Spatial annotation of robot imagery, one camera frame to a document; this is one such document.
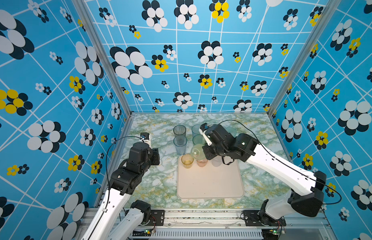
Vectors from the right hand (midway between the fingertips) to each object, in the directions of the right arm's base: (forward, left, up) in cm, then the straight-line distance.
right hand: (205, 147), depth 72 cm
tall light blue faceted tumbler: (+15, +15, -18) cm, 28 cm away
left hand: (-1, +24, 0) cm, 24 cm away
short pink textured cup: (+3, +1, -23) cm, 24 cm away
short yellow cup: (+3, +10, -18) cm, 21 cm away
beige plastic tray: (-6, -13, -28) cm, 32 cm away
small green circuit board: (-32, +28, -24) cm, 49 cm away
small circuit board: (-32, -30, -26) cm, 51 cm away
